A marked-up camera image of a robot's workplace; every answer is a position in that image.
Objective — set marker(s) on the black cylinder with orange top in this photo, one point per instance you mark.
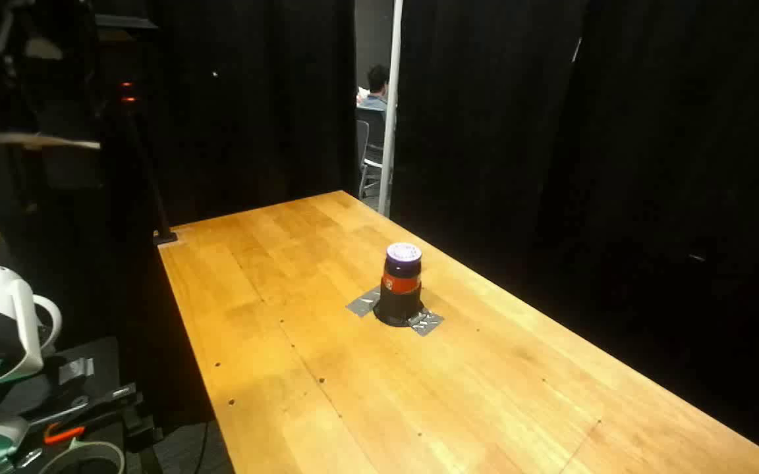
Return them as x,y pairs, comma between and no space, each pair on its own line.
399,305

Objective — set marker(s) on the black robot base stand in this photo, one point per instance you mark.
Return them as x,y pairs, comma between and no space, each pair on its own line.
90,385

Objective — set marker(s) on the grey chair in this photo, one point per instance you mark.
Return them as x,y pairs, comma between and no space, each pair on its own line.
370,148

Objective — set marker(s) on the white vertical pole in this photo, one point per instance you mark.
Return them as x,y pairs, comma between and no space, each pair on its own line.
391,105

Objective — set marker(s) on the seated person in background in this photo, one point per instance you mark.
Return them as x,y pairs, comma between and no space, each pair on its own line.
372,87

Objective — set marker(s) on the black curtain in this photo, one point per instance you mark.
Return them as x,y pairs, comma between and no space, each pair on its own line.
257,105
625,175

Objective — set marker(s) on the tan wooden board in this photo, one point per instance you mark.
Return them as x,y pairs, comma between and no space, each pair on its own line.
26,141

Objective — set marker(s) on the grey duct tape strip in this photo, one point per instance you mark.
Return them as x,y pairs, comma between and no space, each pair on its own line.
361,303
424,321

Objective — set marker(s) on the black tripod with camera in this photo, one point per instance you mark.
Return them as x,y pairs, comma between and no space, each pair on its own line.
138,154

